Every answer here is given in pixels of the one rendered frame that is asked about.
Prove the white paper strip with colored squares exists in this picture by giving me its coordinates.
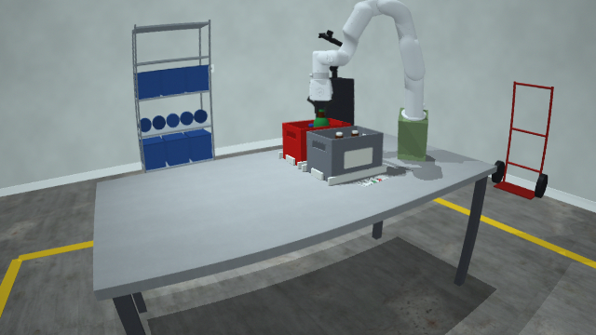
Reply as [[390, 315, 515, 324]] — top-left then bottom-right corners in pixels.
[[356, 175, 388, 187]]

